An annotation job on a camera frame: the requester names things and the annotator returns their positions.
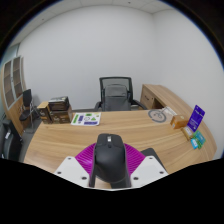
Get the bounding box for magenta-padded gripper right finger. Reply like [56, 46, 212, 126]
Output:
[123, 142, 169, 188]

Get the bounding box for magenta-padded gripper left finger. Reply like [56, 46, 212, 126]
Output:
[54, 142, 98, 188]

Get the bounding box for dark grey computer mouse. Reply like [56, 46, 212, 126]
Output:
[88, 133, 132, 190]

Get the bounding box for green and purple printed sheet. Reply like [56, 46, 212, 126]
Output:
[70, 111, 102, 127]

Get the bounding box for wide brown cardboard box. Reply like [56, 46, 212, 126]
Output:
[49, 105, 74, 124]

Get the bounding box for white sheet with round print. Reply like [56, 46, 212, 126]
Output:
[147, 106, 178, 124]

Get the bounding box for cyan packet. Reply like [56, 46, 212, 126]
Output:
[190, 138, 199, 150]

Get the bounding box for flat tan box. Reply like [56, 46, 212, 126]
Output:
[181, 125, 195, 141]

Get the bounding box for small plain brown box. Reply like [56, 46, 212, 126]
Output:
[170, 114, 190, 130]

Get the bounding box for green packet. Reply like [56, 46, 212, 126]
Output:
[193, 130, 207, 149]

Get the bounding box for open black box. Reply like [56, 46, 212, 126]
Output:
[48, 96, 70, 112]

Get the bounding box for large black armchair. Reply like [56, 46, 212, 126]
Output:
[0, 119, 24, 162]

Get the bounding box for purple standing card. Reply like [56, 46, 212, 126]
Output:
[186, 104, 206, 133]

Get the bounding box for wooden side desk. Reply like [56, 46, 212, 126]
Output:
[139, 83, 188, 111]

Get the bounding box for black mesh office chair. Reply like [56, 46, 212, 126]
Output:
[94, 76, 148, 112]

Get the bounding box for wooden shelf cabinet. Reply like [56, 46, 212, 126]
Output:
[0, 55, 28, 136]

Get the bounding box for black metal-legged visitor chair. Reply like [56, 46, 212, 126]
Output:
[18, 88, 39, 129]

